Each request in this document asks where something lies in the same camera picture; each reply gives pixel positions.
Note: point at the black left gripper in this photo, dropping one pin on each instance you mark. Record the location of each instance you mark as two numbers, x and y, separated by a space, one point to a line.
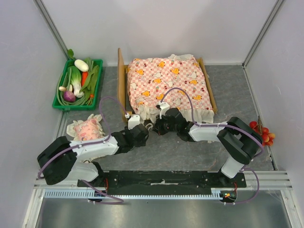
141 143

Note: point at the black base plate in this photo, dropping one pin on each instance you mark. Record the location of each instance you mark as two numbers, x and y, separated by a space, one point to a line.
165 182

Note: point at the toy mushroom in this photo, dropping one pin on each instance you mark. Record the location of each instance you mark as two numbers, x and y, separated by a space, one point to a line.
62 88

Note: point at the white toy radish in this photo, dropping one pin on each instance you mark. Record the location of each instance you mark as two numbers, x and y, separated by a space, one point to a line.
81 65

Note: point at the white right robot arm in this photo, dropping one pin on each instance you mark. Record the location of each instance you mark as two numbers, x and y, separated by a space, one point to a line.
240 141

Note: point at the wooden pet bed frame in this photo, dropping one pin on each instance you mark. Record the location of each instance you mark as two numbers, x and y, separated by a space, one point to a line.
122 84

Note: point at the green toy bok choy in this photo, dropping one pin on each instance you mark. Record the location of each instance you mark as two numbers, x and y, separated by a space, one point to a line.
74 80

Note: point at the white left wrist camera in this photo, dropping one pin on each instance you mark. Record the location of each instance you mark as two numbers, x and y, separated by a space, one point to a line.
133 120

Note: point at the grey slotted cable duct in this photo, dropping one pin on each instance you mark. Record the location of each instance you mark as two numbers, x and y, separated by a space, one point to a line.
91 194

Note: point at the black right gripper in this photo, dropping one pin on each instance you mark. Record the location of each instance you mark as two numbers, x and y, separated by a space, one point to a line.
157 126

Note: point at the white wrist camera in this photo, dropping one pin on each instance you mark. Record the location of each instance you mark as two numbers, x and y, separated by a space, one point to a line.
163 107
133 120

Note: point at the pink checkered duck mattress cover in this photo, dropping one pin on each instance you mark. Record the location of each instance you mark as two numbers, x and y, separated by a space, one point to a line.
177 80

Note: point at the green toy leafy vegetable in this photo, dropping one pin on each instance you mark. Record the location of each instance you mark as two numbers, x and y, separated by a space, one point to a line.
89 84

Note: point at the orange toy carrot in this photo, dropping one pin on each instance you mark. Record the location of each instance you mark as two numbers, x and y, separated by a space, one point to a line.
84 77

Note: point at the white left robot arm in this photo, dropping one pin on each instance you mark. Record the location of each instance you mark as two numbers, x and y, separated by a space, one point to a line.
72 160

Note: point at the purple toy onion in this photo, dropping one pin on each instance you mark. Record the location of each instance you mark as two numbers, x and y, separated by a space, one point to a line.
68 96

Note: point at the pink frilled pillow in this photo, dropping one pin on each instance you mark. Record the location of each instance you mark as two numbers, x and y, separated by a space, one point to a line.
89 129

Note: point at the red toy cherry bunch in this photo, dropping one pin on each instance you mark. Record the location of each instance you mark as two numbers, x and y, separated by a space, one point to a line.
264 132

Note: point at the green toy long beans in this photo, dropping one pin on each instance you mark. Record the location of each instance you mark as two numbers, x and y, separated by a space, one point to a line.
83 101

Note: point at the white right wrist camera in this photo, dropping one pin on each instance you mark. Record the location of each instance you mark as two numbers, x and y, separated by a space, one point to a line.
163 107

